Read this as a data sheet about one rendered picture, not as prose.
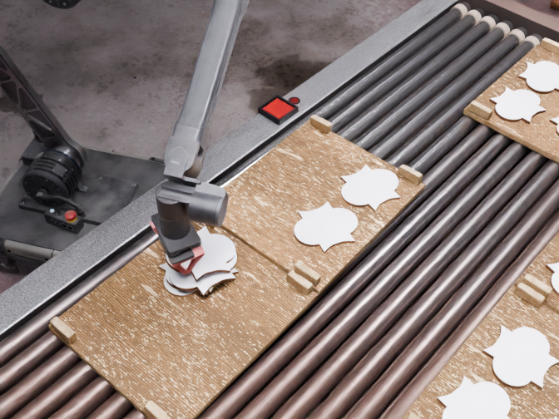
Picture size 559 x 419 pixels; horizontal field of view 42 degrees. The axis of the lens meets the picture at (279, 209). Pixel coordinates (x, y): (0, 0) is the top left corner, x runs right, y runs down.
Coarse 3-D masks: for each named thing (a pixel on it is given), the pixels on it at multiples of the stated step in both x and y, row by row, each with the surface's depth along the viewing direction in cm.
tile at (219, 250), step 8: (200, 232) 151; (208, 232) 152; (208, 240) 150; (216, 240) 150; (224, 240) 151; (192, 248) 148; (208, 248) 149; (216, 248) 149; (224, 248) 149; (232, 248) 150; (208, 256) 147; (216, 256) 147; (224, 256) 148; (232, 256) 148; (168, 264) 144; (184, 264) 144; (200, 264) 145; (208, 264) 145; (216, 264) 146; (224, 264) 146; (192, 272) 143; (200, 272) 144; (208, 272) 144; (224, 272) 146
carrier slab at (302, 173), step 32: (288, 160) 174; (320, 160) 174; (352, 160) 175; (256, 192) 167; (288, 192) 167; (320, 192) 167; (416, 192) 168; (224, 224) 160; (256, 224) 160; (288, 224) 160; (384, 224) 161; (288, 256) 154; (320, 256) 155; (352, 256) 155; (320, 288) 149
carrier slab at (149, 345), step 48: (96, 288) 147; (144, 288) 148; (240, 288) 148; (288, 288) 149; (96, 336) 140; (144, 336) 140; (192, 336) 140; (240, 336) 141; (144, 384) 133; (192, 384) 134
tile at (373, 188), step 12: (348, 180) 169; (360, 180) 169; (372, 180) 169; (384, 180) 169; (396, 180) 169; (348, 192) 166; (360, 192) 166; (372, 192) 167; (384, 192) 167; (360, 204) 164; (372, 204) 164
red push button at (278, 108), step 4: (276, 100) 190; (272, 104) 189; (276, 104) 189; (280, 104) 189; (284, 104) 189; (264, 108) 188; (268, 108) 188; (272, 108) 188; (276, 108) 188; (280, 108) 188; (284, 108) 188; (288, 108) 188; (292, 108) 188; (272, 112) 187; (276, 112) 187; (280, 112) 187; (284, 112) 187; (276, 116) 186; (280, 116) 186
